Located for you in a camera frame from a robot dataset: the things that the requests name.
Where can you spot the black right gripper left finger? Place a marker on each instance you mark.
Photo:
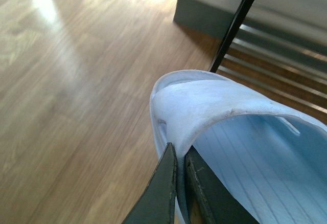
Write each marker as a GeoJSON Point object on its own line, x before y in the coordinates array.
{"type": "Point", "coordinates": [157, 202]}

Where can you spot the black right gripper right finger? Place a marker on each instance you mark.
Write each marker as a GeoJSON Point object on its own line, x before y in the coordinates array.
{"type": "Point", "coordinates": [207, 199]}

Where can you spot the black metal shoe rack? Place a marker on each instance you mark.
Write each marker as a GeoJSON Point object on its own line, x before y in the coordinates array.
{"type": "Point", "coordinates": [278, 47]}

